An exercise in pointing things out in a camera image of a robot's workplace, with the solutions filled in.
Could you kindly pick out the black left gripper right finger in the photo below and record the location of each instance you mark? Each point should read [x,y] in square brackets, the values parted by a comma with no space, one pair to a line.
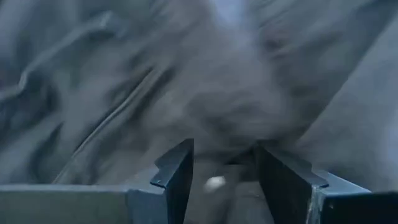
[286,180]

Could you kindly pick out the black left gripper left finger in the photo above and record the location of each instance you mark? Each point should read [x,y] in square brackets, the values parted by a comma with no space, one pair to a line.
[177,174]

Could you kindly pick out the dark grey shirt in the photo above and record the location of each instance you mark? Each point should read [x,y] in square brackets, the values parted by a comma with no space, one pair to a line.
[217,77]

